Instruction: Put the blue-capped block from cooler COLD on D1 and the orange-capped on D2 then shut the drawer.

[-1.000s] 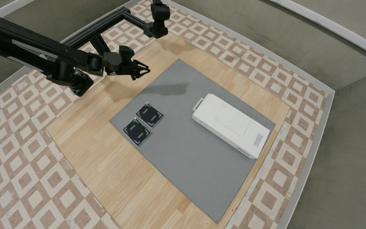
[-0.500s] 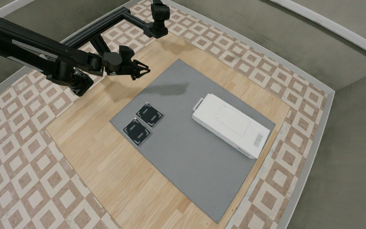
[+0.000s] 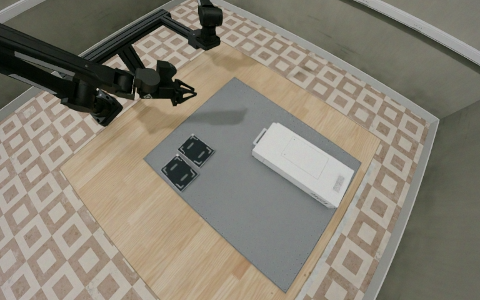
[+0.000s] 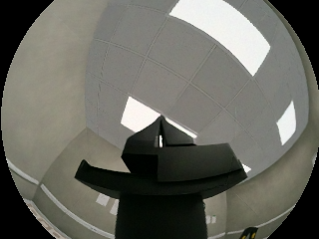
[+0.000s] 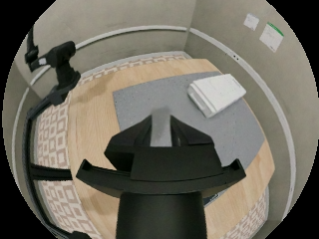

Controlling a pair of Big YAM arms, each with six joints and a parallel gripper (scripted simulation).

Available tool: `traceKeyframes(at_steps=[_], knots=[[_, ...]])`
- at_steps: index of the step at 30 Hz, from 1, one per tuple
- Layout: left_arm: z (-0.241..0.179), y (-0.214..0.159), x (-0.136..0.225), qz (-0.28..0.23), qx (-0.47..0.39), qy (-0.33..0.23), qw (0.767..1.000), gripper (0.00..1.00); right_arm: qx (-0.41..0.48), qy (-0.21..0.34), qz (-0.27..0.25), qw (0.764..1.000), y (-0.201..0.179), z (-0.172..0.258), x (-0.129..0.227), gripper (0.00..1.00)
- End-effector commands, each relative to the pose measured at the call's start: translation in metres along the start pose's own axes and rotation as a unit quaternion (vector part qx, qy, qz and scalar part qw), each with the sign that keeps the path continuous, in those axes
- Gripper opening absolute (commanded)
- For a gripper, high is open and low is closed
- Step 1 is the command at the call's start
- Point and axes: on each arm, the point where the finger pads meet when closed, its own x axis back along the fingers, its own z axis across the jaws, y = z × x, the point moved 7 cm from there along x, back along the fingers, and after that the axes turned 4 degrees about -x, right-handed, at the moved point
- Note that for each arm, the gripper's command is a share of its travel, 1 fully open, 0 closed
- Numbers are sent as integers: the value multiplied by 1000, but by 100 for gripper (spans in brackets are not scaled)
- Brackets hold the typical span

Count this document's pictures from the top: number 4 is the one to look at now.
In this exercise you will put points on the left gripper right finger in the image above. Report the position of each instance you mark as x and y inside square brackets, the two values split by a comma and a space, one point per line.
[172, 136]

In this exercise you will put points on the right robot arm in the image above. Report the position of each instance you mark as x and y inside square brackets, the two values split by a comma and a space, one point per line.
[249, 230]

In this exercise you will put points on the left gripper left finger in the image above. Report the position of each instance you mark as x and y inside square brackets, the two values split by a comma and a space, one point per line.
[147, 136]

